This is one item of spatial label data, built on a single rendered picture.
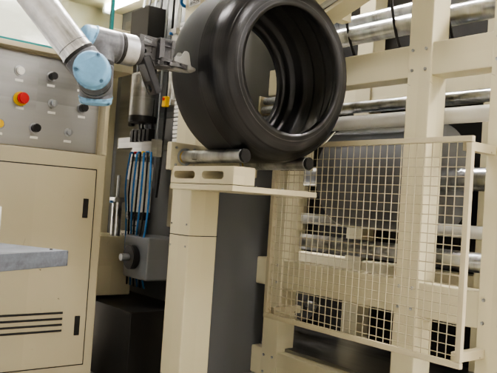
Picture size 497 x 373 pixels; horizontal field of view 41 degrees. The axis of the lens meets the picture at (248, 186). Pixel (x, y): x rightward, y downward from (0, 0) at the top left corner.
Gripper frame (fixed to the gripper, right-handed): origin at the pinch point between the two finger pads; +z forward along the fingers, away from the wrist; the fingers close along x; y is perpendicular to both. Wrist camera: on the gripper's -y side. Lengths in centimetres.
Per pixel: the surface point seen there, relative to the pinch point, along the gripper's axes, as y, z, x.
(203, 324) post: -85, 32, 28
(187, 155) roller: -24.0, 14.7, 20.9
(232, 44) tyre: 8.2, 5.9, -12.1
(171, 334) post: -89, 23, 34
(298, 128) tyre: -10, 55, 9
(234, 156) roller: -24.7, 14.8, -5.9
